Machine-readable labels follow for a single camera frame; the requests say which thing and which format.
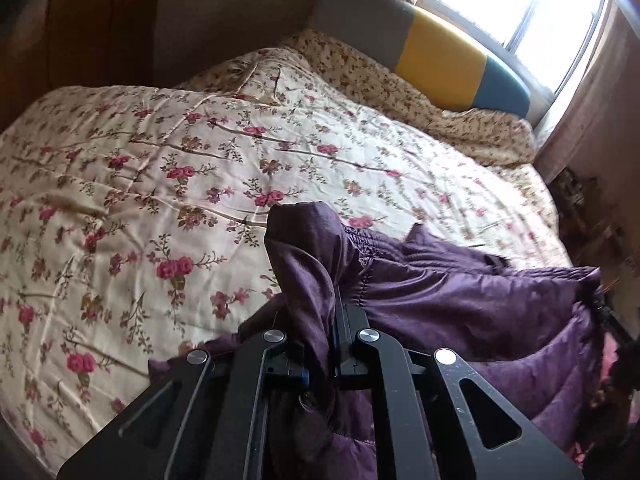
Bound pink cloth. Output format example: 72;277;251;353
597;335;640;401

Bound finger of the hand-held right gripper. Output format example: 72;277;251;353
595;297;628;348

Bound small-flower floral bedsheet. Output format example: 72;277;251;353
280;29;536;168

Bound grey yellow teal headboard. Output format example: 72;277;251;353
310;0;532;118

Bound brown wooden wardrobe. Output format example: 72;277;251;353
0;0;166;131

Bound purple puffer jacket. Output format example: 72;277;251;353
149;201;608;480

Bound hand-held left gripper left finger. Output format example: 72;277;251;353
57;330;307;480

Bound cluttered wooden shelf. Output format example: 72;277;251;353
550;167;626;281

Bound long pink curtain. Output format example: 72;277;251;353
537;5;640;181

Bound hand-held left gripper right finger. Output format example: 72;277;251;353
332;305;586;480

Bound bright window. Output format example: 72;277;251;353
420;0;608;93

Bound large-flower floral quilt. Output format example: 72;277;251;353
0;47;573;476

